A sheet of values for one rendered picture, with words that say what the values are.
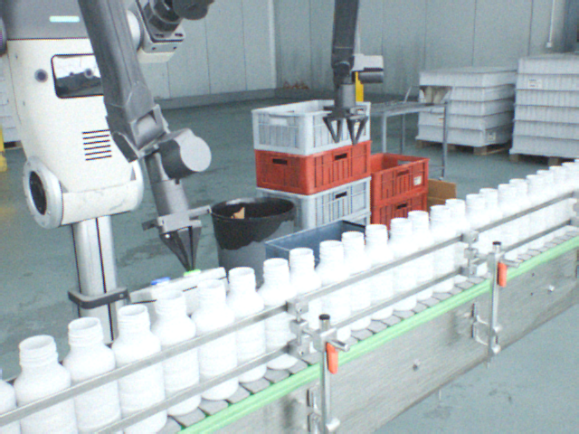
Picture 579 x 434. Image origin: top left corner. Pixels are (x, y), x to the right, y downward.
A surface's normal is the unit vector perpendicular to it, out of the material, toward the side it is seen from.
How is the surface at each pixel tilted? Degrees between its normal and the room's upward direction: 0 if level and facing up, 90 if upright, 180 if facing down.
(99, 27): 111
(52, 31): 90
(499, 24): 90
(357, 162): 90
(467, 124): 90
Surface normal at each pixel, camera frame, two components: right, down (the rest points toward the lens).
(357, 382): 0.67, 0.18
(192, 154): 0.67, -0.17
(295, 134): -0.65, 0.22
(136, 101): 0.84, 0.27
